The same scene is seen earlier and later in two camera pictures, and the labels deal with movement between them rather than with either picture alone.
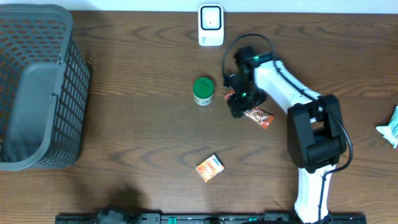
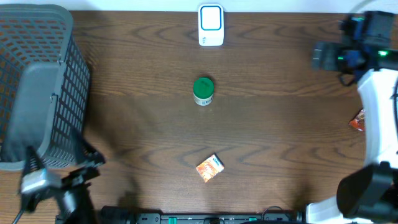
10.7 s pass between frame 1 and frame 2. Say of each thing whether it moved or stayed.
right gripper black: moved
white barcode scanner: stayed
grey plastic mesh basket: stayed
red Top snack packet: moved
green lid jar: stayed
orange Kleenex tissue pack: stayed
